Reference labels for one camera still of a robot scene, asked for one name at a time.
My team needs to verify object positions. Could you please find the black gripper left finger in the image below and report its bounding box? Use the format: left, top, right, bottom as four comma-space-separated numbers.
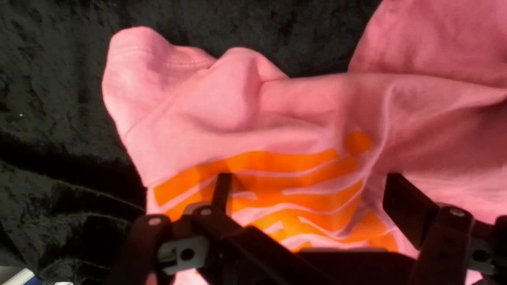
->
211, 173, 233, 213

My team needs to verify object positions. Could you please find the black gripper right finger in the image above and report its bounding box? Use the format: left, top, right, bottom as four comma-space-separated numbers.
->
382, 173, 444, 249

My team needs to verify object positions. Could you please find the pink shirt orange print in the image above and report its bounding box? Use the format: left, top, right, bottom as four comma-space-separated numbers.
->
102, 0, 507, 255

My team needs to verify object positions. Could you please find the black velvet table cloth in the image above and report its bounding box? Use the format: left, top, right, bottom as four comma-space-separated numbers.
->
0, 0, 381, 281

